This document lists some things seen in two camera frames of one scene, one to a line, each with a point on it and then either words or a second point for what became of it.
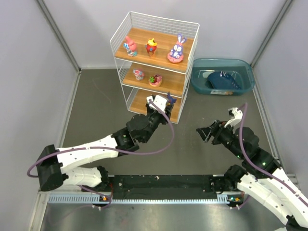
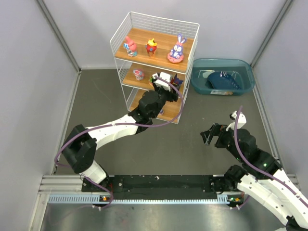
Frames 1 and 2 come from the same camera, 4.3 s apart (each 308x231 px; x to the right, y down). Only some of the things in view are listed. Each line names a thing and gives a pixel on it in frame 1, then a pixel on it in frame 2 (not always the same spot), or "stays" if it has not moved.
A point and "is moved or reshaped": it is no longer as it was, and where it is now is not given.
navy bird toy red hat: [171, 99] is moved or reshaped
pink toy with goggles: [139, 74] stays
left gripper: [159, 114] to [172, 90]
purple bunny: [175, 55] stays
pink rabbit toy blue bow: [131, 47] stays
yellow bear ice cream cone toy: [151, 47] stays
